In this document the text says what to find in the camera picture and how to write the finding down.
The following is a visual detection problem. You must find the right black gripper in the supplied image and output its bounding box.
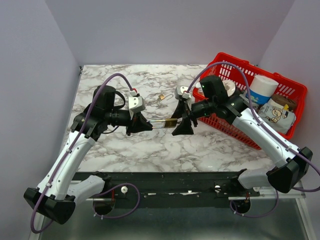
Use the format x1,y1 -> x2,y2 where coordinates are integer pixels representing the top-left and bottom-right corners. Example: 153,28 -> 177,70
170,98 -> 216,136

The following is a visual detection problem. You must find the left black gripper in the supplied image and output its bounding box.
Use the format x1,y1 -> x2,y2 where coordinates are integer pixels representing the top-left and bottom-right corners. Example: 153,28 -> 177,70
105,108 -> 154,136

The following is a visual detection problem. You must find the large brass padlock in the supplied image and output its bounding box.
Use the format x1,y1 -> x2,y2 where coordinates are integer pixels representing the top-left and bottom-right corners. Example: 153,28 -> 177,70
148,118 -> 178,129

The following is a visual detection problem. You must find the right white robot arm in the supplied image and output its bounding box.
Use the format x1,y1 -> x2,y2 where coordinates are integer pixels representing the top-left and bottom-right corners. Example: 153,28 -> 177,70
172,75 -> 313,196

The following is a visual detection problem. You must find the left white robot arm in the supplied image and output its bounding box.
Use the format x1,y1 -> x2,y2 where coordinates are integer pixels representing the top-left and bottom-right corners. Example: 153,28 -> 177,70
23,85 -> 153,225

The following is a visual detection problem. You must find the small brass padlock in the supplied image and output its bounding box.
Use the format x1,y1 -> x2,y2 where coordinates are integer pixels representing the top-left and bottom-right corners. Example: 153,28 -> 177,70
158,94 -> 174,101

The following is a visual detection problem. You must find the white lotion bottle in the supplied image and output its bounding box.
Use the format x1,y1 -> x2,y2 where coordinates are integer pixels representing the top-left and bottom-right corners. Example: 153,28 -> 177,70
195,82 -> 204,96

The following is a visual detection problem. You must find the red plastic basket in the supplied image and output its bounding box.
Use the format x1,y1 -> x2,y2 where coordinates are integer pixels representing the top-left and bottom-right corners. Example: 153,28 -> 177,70
198,52 -> 308,150

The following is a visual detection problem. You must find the white round lid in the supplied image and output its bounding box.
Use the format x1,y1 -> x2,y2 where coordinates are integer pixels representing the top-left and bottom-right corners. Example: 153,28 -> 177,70
222,79 -> 237,97

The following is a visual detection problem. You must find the white toilet paper roll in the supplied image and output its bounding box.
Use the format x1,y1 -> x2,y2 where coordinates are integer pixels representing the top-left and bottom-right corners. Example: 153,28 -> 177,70
249,75 -> 279,105

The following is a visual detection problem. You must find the white printed bag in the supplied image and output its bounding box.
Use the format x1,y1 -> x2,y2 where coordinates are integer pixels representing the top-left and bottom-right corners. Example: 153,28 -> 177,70
258,98 -> 296,134

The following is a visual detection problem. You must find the brown round container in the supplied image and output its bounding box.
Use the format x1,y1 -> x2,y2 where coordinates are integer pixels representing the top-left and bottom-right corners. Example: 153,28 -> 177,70
271,94 -> 298,112

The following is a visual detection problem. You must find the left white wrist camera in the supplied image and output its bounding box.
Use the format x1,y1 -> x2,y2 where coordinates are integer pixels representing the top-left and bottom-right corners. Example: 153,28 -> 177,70
128,89 -> 146,114

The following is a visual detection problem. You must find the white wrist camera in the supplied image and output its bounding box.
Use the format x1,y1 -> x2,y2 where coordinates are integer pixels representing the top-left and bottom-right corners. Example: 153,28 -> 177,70
174,86 -> 191,100
128,89 -> 146,114

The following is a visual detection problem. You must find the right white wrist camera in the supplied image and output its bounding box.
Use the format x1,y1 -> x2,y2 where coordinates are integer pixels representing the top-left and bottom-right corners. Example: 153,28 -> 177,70
174,86 -> 191,100

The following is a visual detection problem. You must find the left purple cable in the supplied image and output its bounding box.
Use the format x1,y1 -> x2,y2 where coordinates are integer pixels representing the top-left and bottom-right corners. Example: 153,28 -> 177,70
30,72 -> 137,235

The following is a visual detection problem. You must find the purple cable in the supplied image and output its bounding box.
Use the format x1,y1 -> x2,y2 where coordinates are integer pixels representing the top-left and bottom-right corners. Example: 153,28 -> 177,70
186,61 -> 320,193
30,72 -> 137,235

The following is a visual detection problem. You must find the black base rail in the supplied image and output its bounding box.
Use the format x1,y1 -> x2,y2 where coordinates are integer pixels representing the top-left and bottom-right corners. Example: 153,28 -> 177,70
72,171 -> 293,210

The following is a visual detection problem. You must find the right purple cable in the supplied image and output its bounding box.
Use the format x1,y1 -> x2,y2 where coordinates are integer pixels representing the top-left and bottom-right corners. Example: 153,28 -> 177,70
186,61 -> 320,193

